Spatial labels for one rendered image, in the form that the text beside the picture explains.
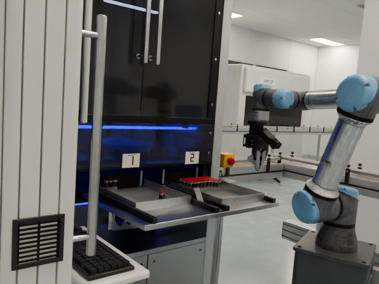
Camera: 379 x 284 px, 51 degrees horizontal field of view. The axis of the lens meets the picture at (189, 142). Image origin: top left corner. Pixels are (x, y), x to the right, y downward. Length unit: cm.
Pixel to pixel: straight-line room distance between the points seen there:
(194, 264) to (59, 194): 123
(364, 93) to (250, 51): 783
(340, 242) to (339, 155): 35
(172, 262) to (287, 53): 847
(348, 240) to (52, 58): 117
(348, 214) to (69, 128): 102
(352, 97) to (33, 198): 93
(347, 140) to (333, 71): 950
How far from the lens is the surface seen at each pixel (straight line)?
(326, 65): 1095
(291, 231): 270
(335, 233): 155
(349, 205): 152
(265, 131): 166
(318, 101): 159
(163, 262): 195
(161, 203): 150
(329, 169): 137
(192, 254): 205
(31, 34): 93
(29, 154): 93
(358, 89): 128
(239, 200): 165
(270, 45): 958
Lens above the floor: 129
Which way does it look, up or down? 6 degrees down
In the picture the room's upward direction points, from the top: 4 degrees clockwise
